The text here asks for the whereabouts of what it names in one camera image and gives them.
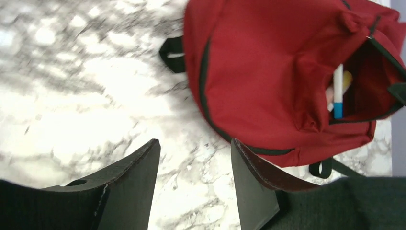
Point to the red backpack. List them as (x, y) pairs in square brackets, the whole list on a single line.
[(259, 70)]

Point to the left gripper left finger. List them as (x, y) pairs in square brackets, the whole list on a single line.
[(117, 197)]

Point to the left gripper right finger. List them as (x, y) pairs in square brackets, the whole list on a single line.
[(268, 198)]

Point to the blue white pen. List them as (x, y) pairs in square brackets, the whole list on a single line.
[(338, 94)]

